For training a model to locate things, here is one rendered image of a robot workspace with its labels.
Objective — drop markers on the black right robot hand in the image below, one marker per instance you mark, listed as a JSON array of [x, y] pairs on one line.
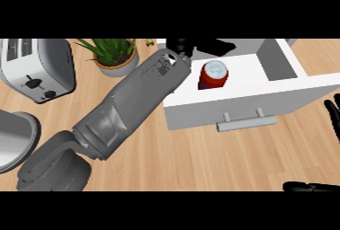
[[335, 119]]

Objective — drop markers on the round grey metal pot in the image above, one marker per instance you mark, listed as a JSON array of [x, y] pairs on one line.
[[14, 140]]

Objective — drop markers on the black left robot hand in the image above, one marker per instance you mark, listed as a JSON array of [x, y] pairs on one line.
[[212, 46]]

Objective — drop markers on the silver toaster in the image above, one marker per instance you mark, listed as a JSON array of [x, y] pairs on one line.
[[42, 68]]

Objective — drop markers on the white open drawer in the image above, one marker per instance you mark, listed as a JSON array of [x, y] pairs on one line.
[[247, 81]]

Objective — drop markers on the red can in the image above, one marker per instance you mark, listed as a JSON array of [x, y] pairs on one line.
[[213, 76]]

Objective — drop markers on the green potted plant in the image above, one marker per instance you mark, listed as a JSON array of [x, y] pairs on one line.
[[116, 61]]

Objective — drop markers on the small yellow-green object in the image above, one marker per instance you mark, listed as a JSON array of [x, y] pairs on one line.
[[150, 42]]

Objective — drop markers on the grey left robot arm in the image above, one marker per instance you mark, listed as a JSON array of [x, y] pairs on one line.
[[134, 99]]

